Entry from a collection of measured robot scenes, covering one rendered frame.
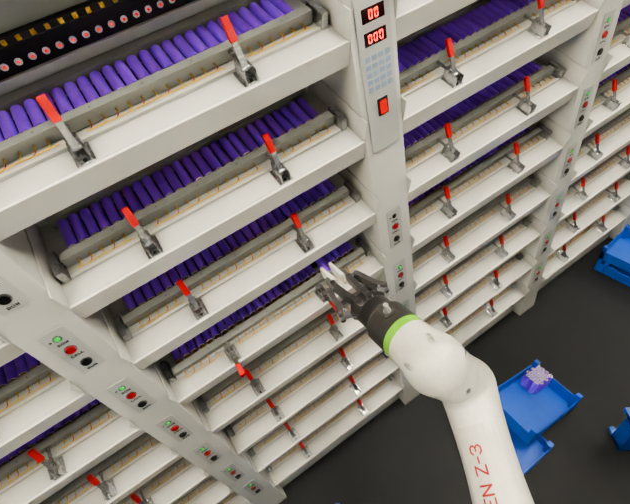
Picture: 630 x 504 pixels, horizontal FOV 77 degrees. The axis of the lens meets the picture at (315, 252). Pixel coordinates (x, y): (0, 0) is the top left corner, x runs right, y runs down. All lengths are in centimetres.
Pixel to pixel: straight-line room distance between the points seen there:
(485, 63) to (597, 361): 143
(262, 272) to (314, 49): 45
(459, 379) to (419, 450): 114
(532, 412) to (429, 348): 120
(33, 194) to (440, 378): 64
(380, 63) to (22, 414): 92
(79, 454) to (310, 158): 82
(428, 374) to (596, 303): 164
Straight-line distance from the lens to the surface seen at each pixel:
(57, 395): 95
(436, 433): 184
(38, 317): 77
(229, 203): 75
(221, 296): 87
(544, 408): 189
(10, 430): 98
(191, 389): 102
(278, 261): 88
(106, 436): 109
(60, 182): 65
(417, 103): 91
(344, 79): 80
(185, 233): 74
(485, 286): 174
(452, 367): 69
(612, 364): 210
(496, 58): 106
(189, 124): 65
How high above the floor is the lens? 174
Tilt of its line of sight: 45 degrees down
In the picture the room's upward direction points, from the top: 18 degrees counter-clockwise
